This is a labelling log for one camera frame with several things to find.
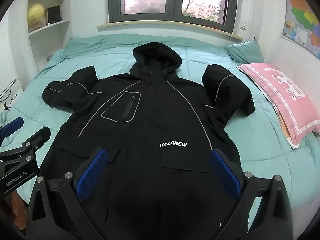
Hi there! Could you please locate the yellow plush toy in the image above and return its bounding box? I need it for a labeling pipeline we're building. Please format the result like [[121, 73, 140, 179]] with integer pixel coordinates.
[[27, 4, 46, 30]]

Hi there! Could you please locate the colourful wall map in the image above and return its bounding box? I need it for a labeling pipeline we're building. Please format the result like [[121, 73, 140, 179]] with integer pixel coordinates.
[[282, 0, 320, 60]]

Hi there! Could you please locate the wooden window sill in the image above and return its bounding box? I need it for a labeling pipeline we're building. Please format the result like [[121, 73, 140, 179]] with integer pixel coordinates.
[[97, 22, 243, 42]]

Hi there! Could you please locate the teal quilt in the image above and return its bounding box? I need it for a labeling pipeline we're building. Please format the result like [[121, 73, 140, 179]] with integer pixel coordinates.
[[0, 35, 320, 240]]

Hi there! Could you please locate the black hooded jacket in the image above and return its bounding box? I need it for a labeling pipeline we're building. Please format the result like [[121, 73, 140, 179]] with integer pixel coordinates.
[[41, 42, 256, 240]]

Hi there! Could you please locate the pink printed pillow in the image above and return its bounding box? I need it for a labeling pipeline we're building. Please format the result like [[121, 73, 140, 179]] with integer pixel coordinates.
[[236, 62, 320, 150]]

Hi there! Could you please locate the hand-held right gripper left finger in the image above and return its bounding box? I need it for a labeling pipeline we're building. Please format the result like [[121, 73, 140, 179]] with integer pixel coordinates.
[[26, 147, 108, 240]]

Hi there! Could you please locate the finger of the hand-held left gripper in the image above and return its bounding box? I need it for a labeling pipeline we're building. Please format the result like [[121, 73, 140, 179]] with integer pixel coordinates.
[[0, 126, 52, 167], [0, 117, 24, 146]]

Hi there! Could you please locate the teal pillow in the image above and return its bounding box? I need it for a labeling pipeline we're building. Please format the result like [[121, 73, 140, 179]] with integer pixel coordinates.
[[226, 40, 265, 65]]

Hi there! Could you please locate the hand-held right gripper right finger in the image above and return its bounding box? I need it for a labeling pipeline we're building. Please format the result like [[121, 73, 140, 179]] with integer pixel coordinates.
[[211, 147, 293, 240]]

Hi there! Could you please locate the white bookshelf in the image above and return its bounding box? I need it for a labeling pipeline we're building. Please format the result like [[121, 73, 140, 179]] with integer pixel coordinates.
[[26, 0, 74, 65]]

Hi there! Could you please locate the white printed cardboard box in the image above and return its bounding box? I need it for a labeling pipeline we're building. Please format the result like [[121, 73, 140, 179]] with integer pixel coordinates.
[[0, 17, 25, 113]]

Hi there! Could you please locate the person's left hand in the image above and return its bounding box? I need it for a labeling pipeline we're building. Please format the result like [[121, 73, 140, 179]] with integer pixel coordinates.
[[10, 192, 26, 230]]

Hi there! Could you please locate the dark framed window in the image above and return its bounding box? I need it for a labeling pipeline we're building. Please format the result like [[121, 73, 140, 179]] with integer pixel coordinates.
[[108, 0, 239, 33]]

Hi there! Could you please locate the black box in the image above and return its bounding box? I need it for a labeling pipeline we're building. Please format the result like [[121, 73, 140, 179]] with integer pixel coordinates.
[[46, 4, 62, 25]]

